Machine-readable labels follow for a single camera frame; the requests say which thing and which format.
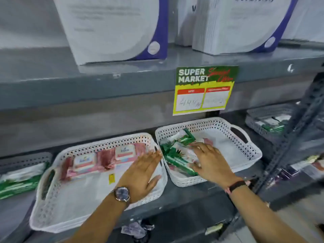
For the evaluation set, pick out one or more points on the person's left hand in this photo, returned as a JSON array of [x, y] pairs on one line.
[[138, 178]]

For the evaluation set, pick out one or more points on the person's right hand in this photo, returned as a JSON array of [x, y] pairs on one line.
[[215, 167]]

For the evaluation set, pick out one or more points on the person's right thumb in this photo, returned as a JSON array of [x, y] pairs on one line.
[[195, 168]]

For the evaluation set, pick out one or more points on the person's left thumb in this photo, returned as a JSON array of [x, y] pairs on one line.
[[154, 182]]

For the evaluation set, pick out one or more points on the green leaf print wipes packet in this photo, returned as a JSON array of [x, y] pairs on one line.
[[178, 154]]

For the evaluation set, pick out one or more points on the person's right forearm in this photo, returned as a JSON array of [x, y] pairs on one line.
[[260, 215]]

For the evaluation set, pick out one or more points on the person's left forearm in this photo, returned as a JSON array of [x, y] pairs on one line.
[[101, 221]]

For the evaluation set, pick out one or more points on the small pink packet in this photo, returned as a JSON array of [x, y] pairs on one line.
[[207, 141]]

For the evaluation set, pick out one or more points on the green white wipes packet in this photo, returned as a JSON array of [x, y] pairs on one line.
[[20, 180], [274, 125], [179, 139]]

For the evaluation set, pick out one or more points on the silver wristwatch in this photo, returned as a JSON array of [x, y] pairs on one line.
[[122, 194]]

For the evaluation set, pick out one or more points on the pink wipes packet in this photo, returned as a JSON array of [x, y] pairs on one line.
[[83, 165], [124, 153]]

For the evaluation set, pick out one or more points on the yellow sticker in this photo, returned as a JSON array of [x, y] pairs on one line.
[[111, 178]]

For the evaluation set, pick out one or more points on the dark wrist band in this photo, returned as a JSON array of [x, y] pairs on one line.
[[236, 186]]

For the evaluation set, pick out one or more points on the crumpled paper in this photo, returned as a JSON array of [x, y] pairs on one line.
[[135, 229]]

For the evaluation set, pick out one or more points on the pale yellow shelf label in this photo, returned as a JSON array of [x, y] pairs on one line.
[[214, 228]]

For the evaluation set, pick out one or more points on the green yellow price sign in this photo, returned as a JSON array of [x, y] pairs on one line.
[[202, 91]]

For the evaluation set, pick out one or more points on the large white perforated basket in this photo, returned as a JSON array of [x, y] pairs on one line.
[[70, 199]]

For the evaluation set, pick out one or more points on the white red packets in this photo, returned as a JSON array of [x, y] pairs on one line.
[[307, 165]]

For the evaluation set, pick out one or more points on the grey metal shelf rack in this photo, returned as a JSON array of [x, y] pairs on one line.
[[76, 80]]

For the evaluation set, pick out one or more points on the grey perforated basket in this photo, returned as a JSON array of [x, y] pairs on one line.
[[22, 159]]

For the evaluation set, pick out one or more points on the white purple box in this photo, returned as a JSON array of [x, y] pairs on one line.
[[240, 22], [111, 27]]

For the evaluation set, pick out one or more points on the perforated grey shelf post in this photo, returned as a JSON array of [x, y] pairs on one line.
[[296, 129]]

